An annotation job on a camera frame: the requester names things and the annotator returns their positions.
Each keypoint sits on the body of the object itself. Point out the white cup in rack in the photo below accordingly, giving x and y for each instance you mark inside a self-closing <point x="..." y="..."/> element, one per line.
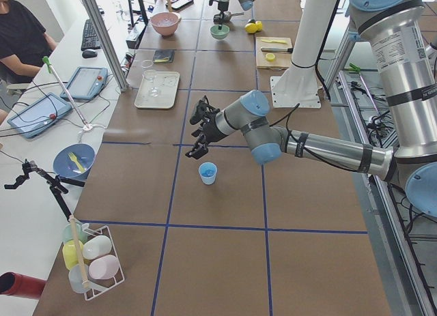
<point x="97" y="247"/>

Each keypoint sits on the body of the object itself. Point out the glass lid on table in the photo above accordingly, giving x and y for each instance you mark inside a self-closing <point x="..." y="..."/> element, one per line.
<point x="147" y="64"/>

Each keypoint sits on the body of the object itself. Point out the red cylinder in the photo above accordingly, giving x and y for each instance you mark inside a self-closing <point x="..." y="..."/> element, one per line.
<point x="23" y="286"/>

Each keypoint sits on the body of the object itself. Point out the yellow cup in rack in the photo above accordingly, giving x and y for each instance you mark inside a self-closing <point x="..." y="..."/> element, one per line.
<point x="69" y="254"/>

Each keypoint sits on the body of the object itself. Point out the yellow plastic knife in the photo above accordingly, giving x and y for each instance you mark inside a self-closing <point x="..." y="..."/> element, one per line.
<point x="274" y="41"/>

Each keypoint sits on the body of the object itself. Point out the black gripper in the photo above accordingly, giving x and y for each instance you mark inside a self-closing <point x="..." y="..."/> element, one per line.
<point x="210" y="129"/>
<point x="222" y="6"/>

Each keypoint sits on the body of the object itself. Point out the teach pendant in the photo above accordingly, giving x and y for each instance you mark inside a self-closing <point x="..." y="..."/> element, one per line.
<point x="87" y="82"/>
<point x="39" y="116"/>

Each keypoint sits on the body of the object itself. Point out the metal ice scoop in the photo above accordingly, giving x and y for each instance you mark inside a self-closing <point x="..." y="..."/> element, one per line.
<point x="237" y="14"/>

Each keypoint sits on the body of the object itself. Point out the black keyboard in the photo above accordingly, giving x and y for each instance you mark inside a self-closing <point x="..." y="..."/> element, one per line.
<point x="90" y="39"/>

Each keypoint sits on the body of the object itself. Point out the far teach pendant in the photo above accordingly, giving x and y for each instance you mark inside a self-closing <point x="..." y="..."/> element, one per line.
<point x="87" y="82"/>

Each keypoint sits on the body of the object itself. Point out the person in black shirt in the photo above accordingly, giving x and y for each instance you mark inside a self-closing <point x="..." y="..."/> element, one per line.
<point x="24" y="42"/>

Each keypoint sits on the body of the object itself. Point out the green bowl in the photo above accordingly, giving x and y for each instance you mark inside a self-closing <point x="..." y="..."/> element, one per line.
<point x="219" y="32"/>

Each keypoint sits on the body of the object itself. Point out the yellow lemon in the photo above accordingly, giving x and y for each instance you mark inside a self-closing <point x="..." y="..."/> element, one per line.
<point x="251" y="28"/>
<point x="259" y="25"/>

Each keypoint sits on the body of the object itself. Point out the black computer mouse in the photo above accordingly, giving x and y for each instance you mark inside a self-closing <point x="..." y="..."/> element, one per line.
<point x="89" y="53"/>

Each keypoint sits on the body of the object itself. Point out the yellow fork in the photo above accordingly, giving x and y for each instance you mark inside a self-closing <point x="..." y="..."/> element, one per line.
<point x="75" y="160"/>

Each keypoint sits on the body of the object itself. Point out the pink rod with stand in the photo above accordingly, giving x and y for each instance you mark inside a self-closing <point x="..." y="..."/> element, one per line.
<point x="87" y="127"/>

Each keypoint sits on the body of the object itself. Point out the wine glass on tray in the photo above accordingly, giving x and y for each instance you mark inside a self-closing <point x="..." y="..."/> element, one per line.
<point x="150" y="76"/>

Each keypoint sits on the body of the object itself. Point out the lemon half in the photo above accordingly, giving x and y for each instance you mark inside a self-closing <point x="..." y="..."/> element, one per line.
<point x="270" y="56"/>

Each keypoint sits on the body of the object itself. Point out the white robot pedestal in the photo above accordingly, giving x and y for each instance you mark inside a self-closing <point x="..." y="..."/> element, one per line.
<point x="298" y="85"/>

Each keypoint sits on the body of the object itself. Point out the light blue cup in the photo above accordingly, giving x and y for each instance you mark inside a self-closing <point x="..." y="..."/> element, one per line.
<point x="202" y="168"/>

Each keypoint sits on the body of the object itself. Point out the aluminium frame post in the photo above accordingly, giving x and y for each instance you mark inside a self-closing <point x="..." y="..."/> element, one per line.
<point x="93" y="12"/>

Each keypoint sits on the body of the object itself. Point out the white cup rack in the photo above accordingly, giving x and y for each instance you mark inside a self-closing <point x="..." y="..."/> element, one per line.
<point x="91" y="259"/>

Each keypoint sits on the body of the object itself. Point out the pink bowl of ice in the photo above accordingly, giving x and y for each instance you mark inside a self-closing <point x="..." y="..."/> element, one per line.
<point x="165" y="23"/>

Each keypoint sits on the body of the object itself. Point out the wooden cutting board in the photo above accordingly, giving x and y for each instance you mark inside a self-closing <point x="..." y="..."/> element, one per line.
<point x="282" y="61"/>

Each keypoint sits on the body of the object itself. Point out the pink cup in rack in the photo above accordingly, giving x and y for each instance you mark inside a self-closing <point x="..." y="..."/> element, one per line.
<point x="104" y="267"/>

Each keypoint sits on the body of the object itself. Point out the near teach pendant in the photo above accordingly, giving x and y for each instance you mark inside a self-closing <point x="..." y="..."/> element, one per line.
<point x="39" y="116"/>

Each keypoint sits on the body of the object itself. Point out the ice cube in cup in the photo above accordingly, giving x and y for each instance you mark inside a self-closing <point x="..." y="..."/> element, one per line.
<point x="208" y="173"/>

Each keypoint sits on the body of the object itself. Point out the blue bowl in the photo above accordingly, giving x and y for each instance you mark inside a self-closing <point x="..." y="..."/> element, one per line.
<point x="64" y="167"/>

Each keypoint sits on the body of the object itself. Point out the white tray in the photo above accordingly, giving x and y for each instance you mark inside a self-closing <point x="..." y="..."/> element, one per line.
<point x="167" y="82"/>

